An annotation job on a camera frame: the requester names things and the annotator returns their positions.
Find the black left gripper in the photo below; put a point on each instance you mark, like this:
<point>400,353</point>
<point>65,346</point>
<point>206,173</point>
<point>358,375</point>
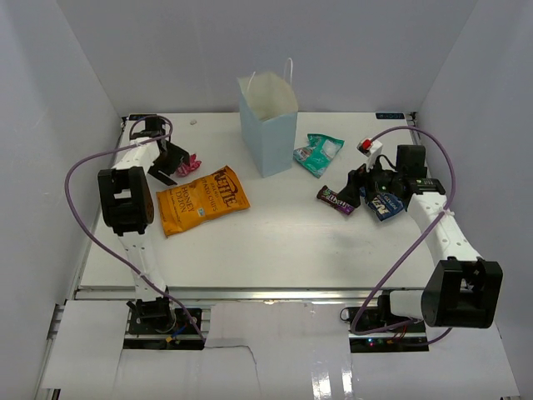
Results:
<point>179,156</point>

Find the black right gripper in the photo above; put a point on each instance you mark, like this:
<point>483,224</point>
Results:
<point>356,180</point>

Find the pink candy wrapper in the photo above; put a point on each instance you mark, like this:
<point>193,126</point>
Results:
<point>186,168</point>

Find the brown purple M&M's packet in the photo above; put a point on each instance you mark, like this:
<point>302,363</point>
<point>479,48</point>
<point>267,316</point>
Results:
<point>329,197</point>

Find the blue Kettle chips bag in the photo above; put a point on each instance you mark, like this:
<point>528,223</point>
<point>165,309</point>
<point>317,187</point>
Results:
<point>383,205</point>

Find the orange Kettle chips bag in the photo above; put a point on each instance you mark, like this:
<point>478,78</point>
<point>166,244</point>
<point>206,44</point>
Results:
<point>207,198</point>

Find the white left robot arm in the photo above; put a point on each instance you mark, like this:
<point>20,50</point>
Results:
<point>128,209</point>

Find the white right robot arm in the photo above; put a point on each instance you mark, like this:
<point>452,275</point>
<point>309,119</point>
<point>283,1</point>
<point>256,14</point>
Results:
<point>463,289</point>

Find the light blue paper bag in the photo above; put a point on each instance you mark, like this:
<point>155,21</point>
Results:
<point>268,112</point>

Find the white front cover paper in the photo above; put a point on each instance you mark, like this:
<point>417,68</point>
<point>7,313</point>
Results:
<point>285,350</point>

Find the teal snack packet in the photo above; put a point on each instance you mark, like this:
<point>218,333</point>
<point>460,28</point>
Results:
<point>318,154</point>

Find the blue label sticker left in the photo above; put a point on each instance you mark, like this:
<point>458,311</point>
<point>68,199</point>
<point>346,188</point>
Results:
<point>136,117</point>

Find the blue label sticker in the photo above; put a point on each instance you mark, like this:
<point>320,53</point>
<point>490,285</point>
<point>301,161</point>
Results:
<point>390,116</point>
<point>136,117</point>

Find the blue label sticker right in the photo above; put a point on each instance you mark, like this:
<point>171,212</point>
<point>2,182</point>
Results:
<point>390,116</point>

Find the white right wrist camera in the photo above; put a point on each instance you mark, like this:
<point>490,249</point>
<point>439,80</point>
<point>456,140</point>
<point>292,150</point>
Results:
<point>371,149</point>

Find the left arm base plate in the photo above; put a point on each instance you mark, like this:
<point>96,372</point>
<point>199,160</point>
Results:
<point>177,335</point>

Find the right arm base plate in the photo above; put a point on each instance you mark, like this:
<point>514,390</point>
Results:
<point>405,339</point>

